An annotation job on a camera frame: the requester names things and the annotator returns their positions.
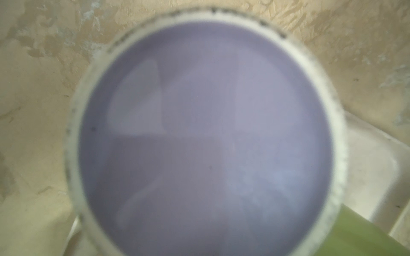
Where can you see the white plastic tray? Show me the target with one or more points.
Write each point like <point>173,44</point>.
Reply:
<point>379,181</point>

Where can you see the light green mug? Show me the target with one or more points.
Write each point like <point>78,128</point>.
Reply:
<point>353,235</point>

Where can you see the purple mug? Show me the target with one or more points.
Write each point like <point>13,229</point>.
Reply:
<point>206,131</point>

